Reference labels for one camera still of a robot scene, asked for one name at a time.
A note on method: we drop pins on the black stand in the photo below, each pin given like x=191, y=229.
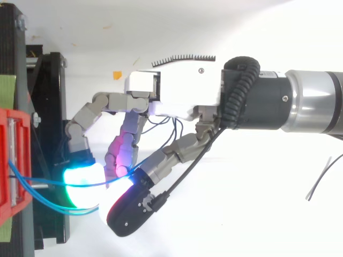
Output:
x=51, y=107

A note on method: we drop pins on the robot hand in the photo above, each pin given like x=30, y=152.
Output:
x=185, y=88

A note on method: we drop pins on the red bin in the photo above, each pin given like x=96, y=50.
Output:
x=16, y=160

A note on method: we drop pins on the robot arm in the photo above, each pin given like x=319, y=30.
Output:
x=305, y=101

